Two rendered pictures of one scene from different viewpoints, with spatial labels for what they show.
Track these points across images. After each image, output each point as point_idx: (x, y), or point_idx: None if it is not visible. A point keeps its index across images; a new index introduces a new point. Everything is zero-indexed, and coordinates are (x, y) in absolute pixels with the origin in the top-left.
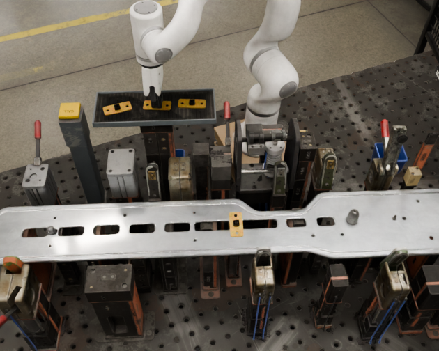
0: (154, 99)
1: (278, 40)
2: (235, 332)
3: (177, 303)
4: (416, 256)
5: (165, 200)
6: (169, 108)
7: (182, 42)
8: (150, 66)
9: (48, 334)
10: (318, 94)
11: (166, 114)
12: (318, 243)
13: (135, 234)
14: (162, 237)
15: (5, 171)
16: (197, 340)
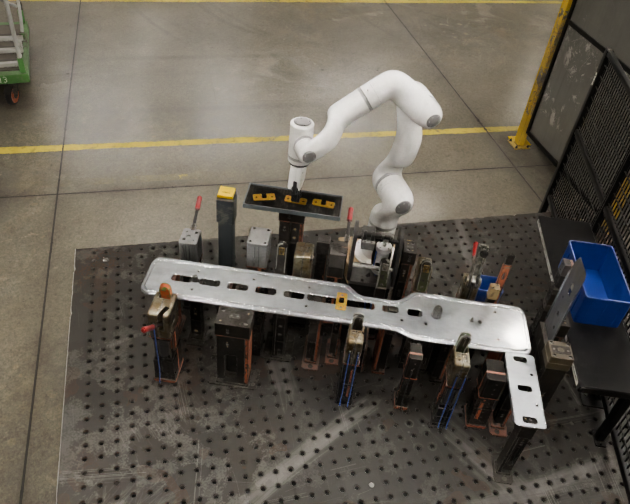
0: (294, 192)
1: (400, 166)
2: (324, 398)
3: (280, 368)
4: None
5: None
6: (305, 203)
7: (324, 150)
8: (297, 166)
9: (173, 362)
10: (438, 230)
11: (302, 207)
12: (405, 326)
13: (259, 293)
14: (281, 299)
15: (154, 243)
16: (292, 397)
